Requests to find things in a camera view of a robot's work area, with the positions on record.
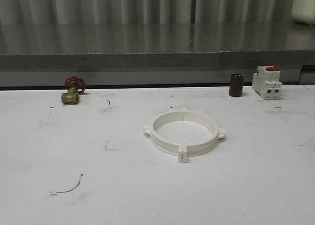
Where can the white half-ring pipe clamp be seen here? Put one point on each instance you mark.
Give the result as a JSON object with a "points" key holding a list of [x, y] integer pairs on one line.
{"points": [[163, 135]]}

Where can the grey stone counter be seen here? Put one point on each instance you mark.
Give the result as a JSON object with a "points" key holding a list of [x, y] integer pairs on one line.
{"points": [[43, 56]]}

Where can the dark brown cylindrical coupling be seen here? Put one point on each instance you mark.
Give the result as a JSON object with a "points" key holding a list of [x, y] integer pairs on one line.
{"points": [[236, 85]]}

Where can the brass valve red handwheel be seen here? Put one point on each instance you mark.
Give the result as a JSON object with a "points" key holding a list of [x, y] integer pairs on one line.
{"points": [[75, 86]]}

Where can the white container in background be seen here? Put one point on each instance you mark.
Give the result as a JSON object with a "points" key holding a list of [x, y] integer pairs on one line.
{"points": [[303, 11]]}

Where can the white circuit breaker red switch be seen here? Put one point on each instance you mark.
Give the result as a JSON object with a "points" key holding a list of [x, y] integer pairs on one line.
{"points": [[266, 82]]}

